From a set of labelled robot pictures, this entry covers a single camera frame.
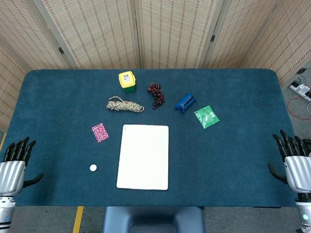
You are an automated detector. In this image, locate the white rectangular board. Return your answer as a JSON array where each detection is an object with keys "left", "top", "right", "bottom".
[{"left": 116, "top": 124, "right": 170, "bottom": 191}]

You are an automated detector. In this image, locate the white power strip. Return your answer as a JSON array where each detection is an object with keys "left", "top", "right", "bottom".
[{"left": 289, "top": 81, "right": 311, "bottom": 101}]

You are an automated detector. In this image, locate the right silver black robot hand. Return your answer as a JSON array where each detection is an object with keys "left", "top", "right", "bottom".
[{"left": 267, "top": 129, "right": 311, "bottom": 194}]

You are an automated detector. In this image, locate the yellow lidded green container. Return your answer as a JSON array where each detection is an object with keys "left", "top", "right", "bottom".
[{"left": 118, "top": 71, "right": 137, "bottom": 93}]

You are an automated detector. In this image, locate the dark blue table cloth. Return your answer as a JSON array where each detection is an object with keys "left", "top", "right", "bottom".
[{"left": 0, "top": 68, "right": 299, "bottom": 208}]

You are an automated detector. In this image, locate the red floor cable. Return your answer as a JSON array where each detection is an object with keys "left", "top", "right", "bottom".
[{"left": 286, "top": 97, "right": 311, "bottom": 120}]

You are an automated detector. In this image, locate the dark red grape bunch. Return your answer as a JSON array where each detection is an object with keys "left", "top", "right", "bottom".
[{"left": 147, "top": 83, "right": 166, "bottom": 110}]

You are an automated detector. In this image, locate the woven bamboo folding screen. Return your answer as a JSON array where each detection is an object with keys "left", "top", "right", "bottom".
[{"left": 0, "top": 0, "right": 311, "bottom": 132}]

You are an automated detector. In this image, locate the blue zipper pouch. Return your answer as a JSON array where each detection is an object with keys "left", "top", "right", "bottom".
[{"left": 174, "top": 93, "right": 197, "bottom": 114}]

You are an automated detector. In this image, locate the green foil packet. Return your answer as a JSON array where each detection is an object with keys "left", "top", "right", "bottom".
[{"left": 193, "top": 105, "right": 221, "bottom": 129}]

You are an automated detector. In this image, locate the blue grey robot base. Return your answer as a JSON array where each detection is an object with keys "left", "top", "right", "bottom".
[{"left": 102, "top": 206, "right": 206, "bottom": 233}]

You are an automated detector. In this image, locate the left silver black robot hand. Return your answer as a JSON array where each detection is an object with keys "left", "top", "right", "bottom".
[{"left": 0, "top": 136, "right": 44, "bottom": 197}]

